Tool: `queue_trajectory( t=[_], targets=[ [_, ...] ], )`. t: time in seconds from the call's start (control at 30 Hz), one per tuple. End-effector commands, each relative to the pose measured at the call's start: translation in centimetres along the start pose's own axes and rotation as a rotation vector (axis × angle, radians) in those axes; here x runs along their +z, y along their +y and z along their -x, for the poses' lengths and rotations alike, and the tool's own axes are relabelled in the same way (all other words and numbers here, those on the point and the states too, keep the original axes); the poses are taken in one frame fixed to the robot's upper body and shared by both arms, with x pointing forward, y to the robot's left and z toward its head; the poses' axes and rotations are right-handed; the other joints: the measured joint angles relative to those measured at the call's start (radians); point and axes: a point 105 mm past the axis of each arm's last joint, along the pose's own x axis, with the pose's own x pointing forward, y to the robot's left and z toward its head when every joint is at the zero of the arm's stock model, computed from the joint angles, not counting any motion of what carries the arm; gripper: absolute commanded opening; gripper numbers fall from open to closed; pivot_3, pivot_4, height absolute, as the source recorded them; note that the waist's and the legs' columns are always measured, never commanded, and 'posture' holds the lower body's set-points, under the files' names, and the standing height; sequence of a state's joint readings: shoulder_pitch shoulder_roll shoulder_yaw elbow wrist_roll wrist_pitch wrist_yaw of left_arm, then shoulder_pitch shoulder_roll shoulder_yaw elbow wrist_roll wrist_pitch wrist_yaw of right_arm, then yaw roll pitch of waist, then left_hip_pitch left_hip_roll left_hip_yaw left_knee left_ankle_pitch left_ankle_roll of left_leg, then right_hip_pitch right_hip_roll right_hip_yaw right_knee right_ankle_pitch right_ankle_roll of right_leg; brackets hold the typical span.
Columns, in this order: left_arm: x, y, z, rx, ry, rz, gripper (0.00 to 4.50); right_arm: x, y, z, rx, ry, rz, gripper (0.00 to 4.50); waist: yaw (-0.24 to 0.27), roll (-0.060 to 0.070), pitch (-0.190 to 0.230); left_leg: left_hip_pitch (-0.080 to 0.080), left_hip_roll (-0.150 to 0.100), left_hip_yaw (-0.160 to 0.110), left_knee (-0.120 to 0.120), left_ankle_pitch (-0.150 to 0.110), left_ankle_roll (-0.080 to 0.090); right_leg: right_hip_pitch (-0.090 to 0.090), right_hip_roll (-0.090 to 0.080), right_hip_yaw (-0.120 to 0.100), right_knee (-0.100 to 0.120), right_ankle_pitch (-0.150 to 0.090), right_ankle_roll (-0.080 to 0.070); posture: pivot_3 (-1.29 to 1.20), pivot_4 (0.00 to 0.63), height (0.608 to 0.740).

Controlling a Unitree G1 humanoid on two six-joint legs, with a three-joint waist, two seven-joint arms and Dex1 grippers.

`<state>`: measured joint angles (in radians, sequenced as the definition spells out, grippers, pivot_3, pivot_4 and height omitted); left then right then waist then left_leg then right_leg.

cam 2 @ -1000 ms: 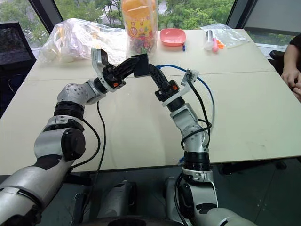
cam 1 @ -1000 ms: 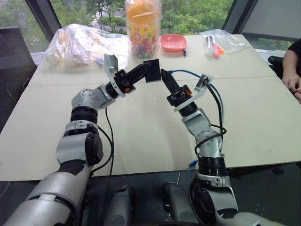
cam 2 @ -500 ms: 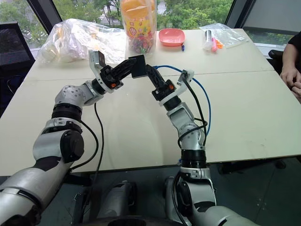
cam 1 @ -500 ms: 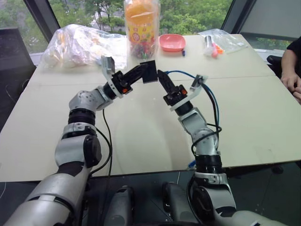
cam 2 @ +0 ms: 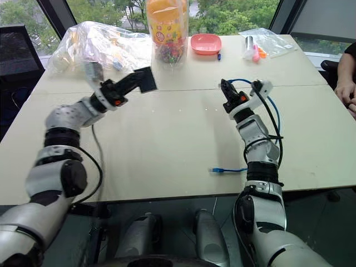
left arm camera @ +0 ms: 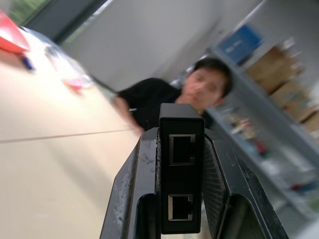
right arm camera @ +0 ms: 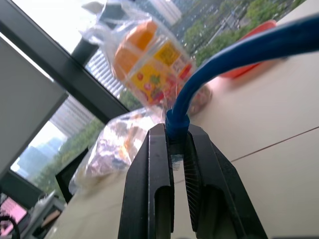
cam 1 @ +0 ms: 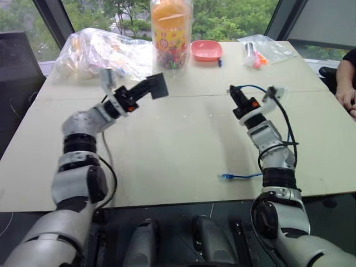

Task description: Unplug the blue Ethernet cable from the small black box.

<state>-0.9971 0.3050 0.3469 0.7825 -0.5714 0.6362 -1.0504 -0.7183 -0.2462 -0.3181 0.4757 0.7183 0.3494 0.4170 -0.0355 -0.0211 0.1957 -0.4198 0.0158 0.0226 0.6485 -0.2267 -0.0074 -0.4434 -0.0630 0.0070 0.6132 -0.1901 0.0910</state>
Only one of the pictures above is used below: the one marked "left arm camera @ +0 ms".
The brown cardboard box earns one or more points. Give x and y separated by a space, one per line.
274 67

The small black Ethernet adapter box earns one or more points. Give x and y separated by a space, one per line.
181 169

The clear plastic bag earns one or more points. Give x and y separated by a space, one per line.
59 59

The blue box with white label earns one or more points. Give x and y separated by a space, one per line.
240 44

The red plastic tray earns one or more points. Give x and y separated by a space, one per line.
10 35

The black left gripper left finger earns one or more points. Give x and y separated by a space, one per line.
129 189

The person in black shirt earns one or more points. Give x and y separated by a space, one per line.
174 99

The grey metal storage shelf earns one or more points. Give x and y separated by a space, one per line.
269 139

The printed cardboard box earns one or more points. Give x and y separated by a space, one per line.
294 99

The small blue object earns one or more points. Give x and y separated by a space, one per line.
27 62

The red and white packet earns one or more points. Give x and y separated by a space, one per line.
76 83

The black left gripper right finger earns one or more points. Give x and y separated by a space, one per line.
239 179

